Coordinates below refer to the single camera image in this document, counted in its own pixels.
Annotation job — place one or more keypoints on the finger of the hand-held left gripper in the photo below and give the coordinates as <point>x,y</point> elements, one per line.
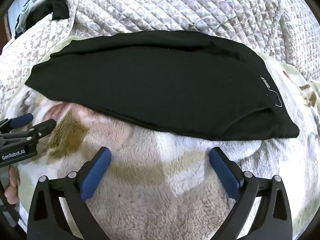
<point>42,127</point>
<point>22,120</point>

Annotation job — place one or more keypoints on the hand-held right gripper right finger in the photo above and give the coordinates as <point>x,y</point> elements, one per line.
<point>225,175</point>

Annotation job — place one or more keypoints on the black pants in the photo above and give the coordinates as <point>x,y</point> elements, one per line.
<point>150,80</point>

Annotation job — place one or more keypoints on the person's left hand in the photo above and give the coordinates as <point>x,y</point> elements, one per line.
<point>12,187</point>

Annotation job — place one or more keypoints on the light blue cloth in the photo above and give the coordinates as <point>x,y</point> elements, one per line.
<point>32,10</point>

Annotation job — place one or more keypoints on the brown wooden furniture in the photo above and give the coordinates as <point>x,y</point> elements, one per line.
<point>9,27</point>

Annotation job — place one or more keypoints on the floral fleece blanket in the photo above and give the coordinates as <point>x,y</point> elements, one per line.
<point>150,192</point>

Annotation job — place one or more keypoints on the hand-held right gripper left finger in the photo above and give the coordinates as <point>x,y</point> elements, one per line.
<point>96,175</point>

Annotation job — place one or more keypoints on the quilted floral bedspread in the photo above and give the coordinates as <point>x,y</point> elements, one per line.
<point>175,5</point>

